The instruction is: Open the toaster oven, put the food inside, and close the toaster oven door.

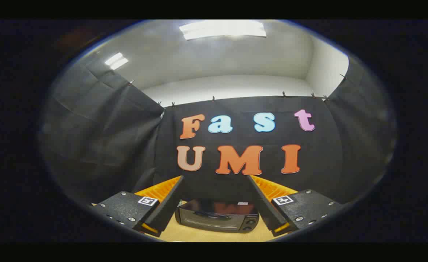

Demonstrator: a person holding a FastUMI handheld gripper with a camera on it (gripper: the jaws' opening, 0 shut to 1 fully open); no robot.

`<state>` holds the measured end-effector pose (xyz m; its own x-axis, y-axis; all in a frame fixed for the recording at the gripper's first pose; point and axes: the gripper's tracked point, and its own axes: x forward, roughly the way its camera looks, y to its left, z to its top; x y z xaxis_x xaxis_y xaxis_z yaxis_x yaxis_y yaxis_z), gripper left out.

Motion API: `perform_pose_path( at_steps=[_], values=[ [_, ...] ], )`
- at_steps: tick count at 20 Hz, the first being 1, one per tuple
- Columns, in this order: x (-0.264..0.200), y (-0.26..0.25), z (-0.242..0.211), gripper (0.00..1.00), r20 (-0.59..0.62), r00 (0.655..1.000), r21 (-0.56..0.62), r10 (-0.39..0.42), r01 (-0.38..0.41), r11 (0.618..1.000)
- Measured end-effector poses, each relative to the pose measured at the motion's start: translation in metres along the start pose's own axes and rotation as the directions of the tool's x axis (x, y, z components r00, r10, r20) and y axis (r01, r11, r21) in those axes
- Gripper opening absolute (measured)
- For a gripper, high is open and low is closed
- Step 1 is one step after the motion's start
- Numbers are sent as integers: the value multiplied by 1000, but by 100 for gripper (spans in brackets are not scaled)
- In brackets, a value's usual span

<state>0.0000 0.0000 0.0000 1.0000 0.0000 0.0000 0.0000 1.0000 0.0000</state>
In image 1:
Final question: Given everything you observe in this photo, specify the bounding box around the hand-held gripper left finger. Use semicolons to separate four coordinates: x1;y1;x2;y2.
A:
91;175;184;238

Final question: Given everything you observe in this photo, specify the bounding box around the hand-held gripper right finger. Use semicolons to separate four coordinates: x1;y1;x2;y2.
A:
247;175;342;237

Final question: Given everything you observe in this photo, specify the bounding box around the glass toaster oven door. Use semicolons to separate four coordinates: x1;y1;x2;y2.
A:
177;208;245;230

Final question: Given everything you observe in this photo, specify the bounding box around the black toaster oven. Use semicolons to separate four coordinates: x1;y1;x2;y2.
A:
175;198;260;233

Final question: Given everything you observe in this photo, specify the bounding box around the black backdrop cloth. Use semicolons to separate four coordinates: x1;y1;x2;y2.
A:
39;55;396;204

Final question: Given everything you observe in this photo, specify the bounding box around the small ceiling light panel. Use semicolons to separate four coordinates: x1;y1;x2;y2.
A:
105;53;129;70

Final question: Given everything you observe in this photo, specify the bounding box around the large ceiling light panel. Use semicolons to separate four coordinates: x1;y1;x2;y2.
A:
179;20;267;40

